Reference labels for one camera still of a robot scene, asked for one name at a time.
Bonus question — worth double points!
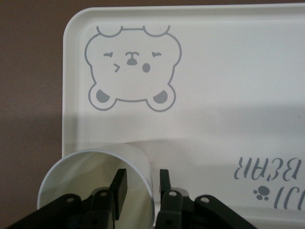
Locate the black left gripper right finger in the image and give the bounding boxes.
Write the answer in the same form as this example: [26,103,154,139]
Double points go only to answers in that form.
[155,169,257,229]

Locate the white plastic cup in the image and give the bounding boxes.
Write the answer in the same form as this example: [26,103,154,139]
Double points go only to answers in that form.
[37,142,155,229]

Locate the white tray with bear print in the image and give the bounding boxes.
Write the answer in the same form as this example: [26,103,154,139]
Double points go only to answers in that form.
[61,3,305,229]

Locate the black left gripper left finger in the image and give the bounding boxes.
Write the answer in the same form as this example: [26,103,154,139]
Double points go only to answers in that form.
[4,168,128,229]

